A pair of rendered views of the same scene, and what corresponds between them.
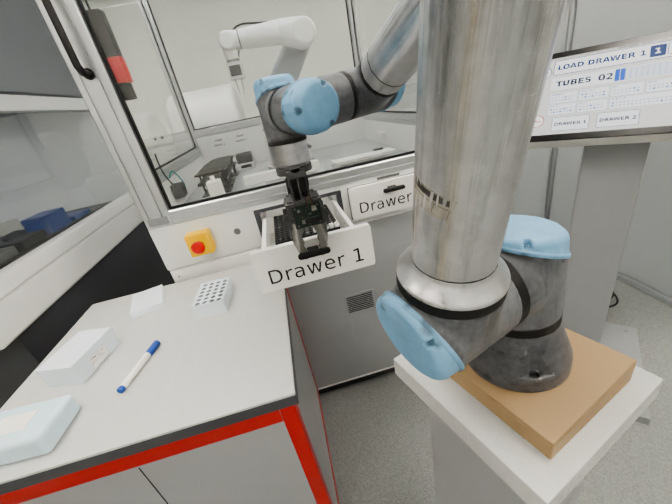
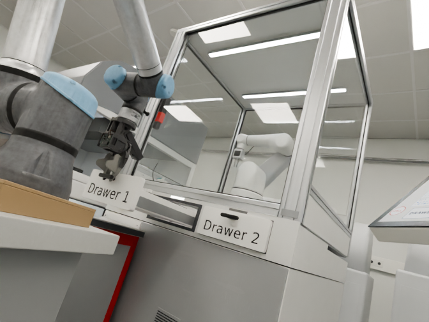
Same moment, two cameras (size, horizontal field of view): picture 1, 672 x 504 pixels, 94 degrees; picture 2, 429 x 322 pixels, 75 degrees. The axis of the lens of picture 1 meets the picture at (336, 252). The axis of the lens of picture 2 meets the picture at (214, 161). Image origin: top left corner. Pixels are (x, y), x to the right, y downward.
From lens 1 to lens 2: 0.97 m
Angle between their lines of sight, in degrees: 60
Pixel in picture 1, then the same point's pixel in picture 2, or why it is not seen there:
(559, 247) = (47, 74)
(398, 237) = (223, 276)
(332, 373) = not seen: outside the picture
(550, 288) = (30, 96)
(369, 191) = (216, 213)
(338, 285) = (160, 290)
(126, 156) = not seen: hidden behind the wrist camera
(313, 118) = (106, 76)
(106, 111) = (142, 128)
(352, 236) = (131, 181)
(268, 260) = (96, 176)
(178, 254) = not seen: hidden behind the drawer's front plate
